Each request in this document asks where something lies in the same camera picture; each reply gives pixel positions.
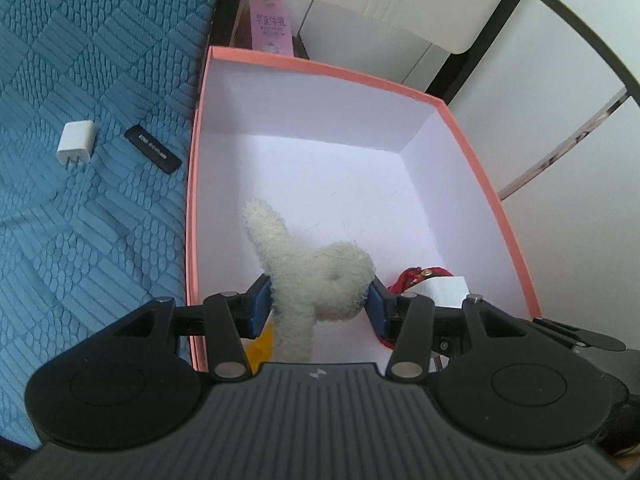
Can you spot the yellow screwdriver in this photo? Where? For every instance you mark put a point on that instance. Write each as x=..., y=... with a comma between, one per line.
x=264, y=347

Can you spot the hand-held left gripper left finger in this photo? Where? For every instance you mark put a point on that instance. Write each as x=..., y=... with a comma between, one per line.
x=260, y=306

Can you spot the blue quilted mat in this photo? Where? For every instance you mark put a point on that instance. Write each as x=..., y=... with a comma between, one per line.
x=90, y=60

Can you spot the white cube plug charger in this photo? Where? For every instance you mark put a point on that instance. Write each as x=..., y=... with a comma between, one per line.
x=76, y=142

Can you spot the black flat label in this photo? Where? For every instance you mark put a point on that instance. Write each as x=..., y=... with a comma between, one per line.
x=152, y=149

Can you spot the red toy figure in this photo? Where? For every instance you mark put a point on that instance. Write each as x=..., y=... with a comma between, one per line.
x=415, y=278

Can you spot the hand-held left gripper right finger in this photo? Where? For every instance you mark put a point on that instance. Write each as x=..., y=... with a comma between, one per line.
x=377, y=310

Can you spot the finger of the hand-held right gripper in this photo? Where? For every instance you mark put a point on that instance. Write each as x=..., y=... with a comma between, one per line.
x=585, y=335

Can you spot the white wardrobe door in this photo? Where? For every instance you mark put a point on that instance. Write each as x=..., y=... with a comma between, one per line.
x=560, y=85

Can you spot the pink carton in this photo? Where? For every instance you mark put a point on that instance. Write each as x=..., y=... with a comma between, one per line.
x=272, y=22

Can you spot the black metal bar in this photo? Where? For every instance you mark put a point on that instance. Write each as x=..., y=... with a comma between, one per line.
x=590, y=35

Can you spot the pink cardboard box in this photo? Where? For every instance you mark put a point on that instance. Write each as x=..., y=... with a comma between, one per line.
x=320, y=175

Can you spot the white fuzzy plush toy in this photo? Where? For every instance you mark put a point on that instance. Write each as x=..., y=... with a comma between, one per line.
x=300, y=270

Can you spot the white charger with grey face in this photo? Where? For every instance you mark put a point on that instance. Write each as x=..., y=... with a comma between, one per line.
x=445, y=292

